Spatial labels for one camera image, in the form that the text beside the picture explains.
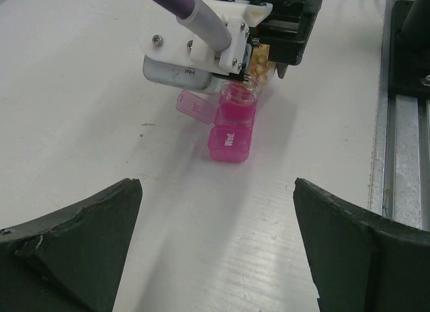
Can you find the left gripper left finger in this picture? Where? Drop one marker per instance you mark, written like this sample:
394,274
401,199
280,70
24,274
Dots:
73,258

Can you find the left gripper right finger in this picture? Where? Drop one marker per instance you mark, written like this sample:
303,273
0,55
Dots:
359,260

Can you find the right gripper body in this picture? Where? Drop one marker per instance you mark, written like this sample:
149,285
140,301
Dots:
287,28

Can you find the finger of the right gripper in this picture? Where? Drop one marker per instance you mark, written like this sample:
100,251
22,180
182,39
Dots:
281,69

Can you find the clear bottle yellow pills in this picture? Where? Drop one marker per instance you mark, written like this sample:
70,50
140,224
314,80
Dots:
260,73

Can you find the pink weekly pill organizer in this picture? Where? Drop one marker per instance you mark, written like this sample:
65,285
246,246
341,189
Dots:
231,135

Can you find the aluminium mounting rail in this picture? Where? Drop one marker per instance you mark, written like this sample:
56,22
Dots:
399,185

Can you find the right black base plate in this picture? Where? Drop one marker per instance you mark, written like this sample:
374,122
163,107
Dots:
409,49

